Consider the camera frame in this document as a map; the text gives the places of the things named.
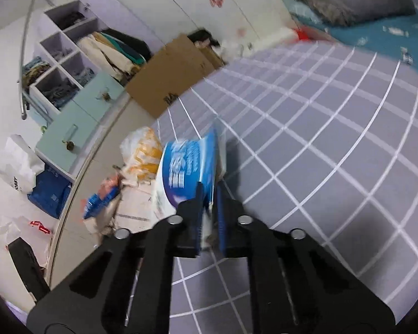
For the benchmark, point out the teal printed blanket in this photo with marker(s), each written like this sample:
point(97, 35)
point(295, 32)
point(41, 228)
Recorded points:
point(386, 41)

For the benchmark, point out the white paper bag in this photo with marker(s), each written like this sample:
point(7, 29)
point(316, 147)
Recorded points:
point(19, 167)

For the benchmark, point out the blue and white plastic packet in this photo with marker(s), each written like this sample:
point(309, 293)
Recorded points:
point(184, 170)

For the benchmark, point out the white bag with red print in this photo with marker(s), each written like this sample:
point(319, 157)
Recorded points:
point(28, 226)

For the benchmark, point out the white lace cloth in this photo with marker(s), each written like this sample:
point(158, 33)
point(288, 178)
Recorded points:
point(261, 41)

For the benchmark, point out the brown cardboard box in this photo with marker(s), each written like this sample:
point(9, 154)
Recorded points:
point(167, 73)

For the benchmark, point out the red plastic object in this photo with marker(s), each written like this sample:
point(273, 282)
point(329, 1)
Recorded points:
point(306, 35)

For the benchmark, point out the pile of hanging clothes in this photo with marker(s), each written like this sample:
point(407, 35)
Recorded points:
point(115, 52)

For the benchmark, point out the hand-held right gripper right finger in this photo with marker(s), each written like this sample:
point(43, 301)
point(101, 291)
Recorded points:
point(221, 215)

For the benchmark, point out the white printed sack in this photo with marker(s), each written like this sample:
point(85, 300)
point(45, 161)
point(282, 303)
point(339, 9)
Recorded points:
point(132, 212)

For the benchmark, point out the white cubby shelf cabinet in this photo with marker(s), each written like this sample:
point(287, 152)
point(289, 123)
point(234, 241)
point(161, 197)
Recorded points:
point(52, 45)

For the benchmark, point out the grey checked bed sheet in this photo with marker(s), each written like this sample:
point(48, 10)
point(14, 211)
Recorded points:
point(317, 128)

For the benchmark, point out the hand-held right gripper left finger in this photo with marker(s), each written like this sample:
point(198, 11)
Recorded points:
point(198, 215)

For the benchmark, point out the black box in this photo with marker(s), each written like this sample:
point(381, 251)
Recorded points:
point(26, 268)

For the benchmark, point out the white wardrobe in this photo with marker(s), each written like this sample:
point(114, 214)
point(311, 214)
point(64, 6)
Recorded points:
point(181, 3)

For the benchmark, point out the yellow and white plastic bag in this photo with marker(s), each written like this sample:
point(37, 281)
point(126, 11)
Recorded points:
point(142, 153)

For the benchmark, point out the blue bag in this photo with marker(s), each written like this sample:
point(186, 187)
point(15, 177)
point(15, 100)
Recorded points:
point(50, 195)

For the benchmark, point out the pink butterfly sticker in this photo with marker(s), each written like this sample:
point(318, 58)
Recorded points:
point(216, 1)

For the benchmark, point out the blue and orange snack wrapper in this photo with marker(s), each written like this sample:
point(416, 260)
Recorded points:
point(99, 200)

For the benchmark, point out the black cloth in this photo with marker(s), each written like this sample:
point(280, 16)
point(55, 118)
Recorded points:
point(198, 36)

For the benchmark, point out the teal drawer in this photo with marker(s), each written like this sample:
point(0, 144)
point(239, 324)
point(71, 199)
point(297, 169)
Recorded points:
point(66, 135)
point(97, 94)

